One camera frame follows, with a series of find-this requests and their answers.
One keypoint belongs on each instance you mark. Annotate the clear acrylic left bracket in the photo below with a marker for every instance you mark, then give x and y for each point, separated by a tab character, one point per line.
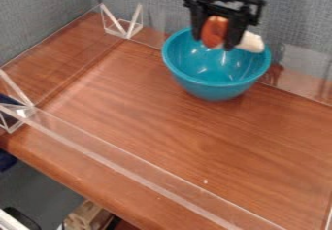
16	106

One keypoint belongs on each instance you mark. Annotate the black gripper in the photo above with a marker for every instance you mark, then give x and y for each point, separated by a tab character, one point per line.
241	13

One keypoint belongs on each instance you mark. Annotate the wooden block under table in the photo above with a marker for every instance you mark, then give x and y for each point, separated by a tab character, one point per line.
88	217

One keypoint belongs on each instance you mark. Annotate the blue plastic bowl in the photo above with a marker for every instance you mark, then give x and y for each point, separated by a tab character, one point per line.
211	74

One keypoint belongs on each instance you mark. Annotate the clear acrylic barrier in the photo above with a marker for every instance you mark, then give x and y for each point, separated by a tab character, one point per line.
301	73
139	191

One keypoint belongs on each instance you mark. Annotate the clear acrylic corner bracket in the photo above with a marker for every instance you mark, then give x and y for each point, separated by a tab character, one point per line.
120	27

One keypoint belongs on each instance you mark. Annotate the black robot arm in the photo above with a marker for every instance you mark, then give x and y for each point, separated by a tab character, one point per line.
219	22

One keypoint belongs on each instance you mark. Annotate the clear acrylic front barrier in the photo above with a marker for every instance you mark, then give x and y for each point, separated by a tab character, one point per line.
139	191

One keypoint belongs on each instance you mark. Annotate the brown and white plush mushroom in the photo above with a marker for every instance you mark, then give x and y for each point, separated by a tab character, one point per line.
214	32

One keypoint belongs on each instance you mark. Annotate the black and white device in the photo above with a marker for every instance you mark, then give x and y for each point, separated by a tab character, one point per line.
13	220

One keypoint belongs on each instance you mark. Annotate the clear acrylic back barrier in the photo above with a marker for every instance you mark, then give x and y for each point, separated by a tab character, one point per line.
301	73

